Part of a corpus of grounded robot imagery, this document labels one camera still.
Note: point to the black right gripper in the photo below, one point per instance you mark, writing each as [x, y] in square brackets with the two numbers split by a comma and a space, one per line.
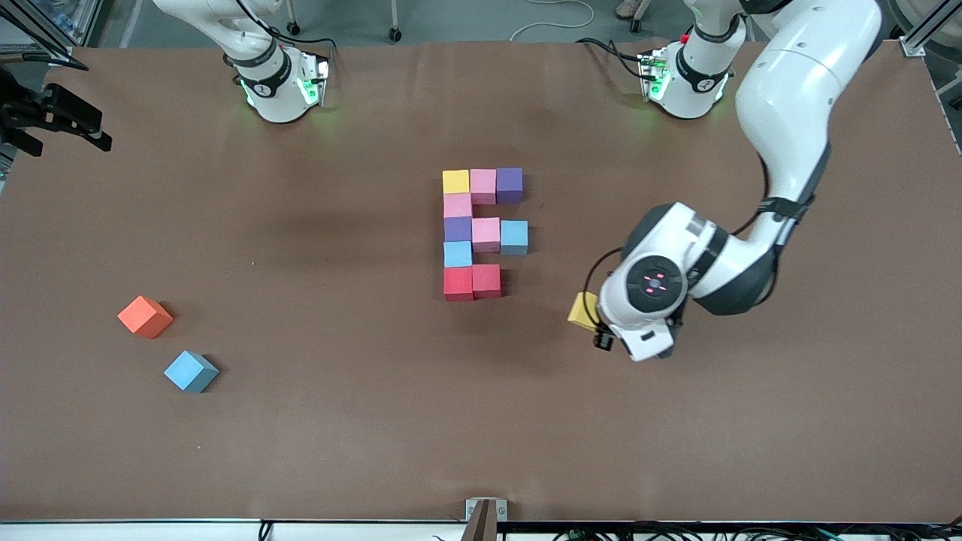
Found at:
[31, 113]

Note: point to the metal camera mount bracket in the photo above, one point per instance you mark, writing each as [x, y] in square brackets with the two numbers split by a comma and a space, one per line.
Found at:
[485, 518]

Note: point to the pink foam cube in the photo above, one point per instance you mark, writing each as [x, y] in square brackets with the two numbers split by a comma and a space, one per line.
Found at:
[486, 234]
[458, 206]
[482, 185]

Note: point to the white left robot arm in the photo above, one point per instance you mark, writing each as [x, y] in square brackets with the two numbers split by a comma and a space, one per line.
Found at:
[782, 113]

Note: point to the orange foam cube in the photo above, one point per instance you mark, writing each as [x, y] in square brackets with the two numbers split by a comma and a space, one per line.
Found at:
[144, 317]

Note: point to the beige person shoe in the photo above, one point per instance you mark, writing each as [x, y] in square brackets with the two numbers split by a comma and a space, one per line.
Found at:
[627, 9]

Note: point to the light blue foam cube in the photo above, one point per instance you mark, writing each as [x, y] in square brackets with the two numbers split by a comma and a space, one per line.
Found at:
[189, 370]
[515, 237]
[458, 254]

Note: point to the yellow foam cube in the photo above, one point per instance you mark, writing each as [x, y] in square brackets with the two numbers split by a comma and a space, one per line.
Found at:
[456, 182]
[582, 310]

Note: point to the red foam cube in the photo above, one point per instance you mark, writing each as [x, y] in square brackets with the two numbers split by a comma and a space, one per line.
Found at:
[487, 281]
[458, 284]

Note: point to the purple foam cube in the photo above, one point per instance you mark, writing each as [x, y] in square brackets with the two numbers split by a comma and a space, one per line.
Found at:
[509, 185]
[458, 229]

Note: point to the brown table mat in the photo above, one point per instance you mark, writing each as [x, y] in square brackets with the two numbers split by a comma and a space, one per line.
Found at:
[481, 436]

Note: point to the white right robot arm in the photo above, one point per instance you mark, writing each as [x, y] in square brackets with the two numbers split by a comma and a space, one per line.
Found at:
[255, 68]

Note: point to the aluminium frame post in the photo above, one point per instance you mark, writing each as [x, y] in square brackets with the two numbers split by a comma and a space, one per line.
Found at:
[913, 45]
[45, 41]

